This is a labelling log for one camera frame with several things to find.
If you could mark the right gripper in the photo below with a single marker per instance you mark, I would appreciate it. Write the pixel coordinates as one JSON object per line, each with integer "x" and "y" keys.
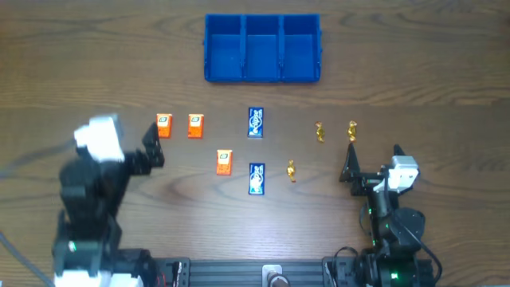
{"x": 364, "y": 183}

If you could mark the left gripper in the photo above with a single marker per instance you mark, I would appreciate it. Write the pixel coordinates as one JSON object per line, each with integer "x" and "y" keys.
{"x": 137, "y": 163}

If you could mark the orange candy box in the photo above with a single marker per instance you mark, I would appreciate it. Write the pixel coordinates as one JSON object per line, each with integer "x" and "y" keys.
{"x": 195, "y": 126}
{"x": 164, "y": 126}
{"x": 224, "y": 163}

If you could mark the gold candy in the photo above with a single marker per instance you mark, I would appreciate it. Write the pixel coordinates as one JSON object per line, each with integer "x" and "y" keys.
{"x": 291, "y": 171}
{"x": 320, "y": 132}
{"x": 351, "y": 131}

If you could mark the blue candy pack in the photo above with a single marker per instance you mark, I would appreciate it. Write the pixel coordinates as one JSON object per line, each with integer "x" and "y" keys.
{"x": 255, "y": 123}
{"x": 256, "y": 179}

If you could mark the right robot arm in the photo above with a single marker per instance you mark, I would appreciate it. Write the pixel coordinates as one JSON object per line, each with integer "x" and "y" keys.
{"x": 402, "y": 227}

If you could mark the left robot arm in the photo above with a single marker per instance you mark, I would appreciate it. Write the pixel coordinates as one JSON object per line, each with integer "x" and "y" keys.
{"x": 87, "y": 199}

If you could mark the blue tray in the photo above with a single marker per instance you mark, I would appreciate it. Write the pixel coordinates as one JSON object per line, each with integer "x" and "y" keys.
{"x": 263, "y": 60}

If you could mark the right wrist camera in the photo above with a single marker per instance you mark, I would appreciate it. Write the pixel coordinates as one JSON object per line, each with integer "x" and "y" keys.
{"x": 400, "y": 171}

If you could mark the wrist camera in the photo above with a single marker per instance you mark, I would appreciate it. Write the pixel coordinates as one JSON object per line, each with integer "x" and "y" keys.
{"x": 99, "y": 139}
{"x": 400, "y": 171}

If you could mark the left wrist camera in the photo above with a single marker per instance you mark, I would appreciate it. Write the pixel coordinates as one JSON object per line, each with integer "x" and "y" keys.
{"x": 99, "y": 139}

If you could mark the mounting rail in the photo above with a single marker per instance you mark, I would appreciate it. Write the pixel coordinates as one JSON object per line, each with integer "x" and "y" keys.
{"x": 239, "y": 273}

